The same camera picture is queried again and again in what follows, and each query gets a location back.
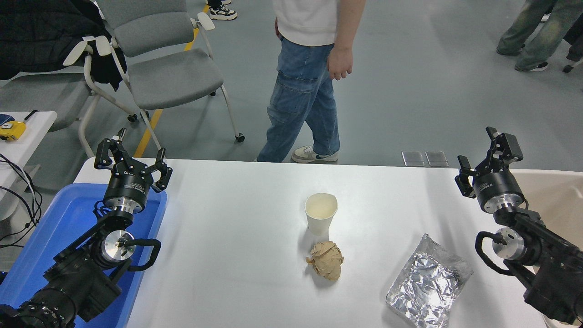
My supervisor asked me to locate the white paper cup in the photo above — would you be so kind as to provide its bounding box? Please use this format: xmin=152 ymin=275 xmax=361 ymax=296
xmin=305 ymin=193 xmax=338 ymax=236

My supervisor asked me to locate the person's right hand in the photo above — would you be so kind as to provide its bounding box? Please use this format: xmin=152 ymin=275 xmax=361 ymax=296
xmin=327 ymin=46 xmax=354 ymax=81

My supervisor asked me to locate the crumpled tan paper ball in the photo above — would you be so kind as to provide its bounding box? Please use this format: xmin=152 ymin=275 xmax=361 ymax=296
xmin=306 ymin=241 xmax=344 ymax=282

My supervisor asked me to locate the person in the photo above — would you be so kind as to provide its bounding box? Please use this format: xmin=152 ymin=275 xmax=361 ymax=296
xmin=256 ymin=0 xmax=367 ymax=164
xmin=496 ymin=0 xmax=579 ymax=72
xmin=206 ymin=0 xmax=238 ymax=21
xmin=564 ymin=14 xmax=583 ymax=62

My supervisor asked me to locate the large pale bin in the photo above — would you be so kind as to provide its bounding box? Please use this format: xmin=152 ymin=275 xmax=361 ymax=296
xmin=510 ymin=169 xmax=583 ymax=328

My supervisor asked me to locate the grey chair white frame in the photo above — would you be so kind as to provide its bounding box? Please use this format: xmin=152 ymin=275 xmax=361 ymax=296
xmin=84 ymin=0 xmax=245 ymax=153
xmin=0 ymin=39 xmax=103 ymax=158

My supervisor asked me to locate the blue plastic tray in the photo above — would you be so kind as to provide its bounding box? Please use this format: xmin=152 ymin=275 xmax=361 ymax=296
xmin=0 ymin=183 xmax=168 ymax=328

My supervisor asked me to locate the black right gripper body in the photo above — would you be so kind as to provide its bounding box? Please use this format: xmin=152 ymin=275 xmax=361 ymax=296
xmin=472 ymin=168 xmax=525 ymax=206

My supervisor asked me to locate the small white side table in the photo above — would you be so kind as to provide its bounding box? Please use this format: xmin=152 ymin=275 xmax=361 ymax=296
xmin=0 ymin=111 xmax=58 ymax=219

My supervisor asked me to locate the black jacket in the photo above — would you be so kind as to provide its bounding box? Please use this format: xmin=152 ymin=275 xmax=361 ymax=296
xmin=0 ymin=0 xmax=128 ymax=92

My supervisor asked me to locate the yellow tape measure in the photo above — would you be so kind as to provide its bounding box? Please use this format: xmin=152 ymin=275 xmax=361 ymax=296
xmin=0 ymin=121 xmax=26 ymax=142

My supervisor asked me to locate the black cable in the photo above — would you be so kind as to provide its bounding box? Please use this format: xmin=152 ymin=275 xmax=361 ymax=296
xmin=0 ymin=154 xmax=44 ymax=249

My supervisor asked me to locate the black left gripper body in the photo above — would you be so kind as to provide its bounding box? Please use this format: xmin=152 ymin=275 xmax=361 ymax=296
xmin=103 ymin=165 xmax=153 ymax=207

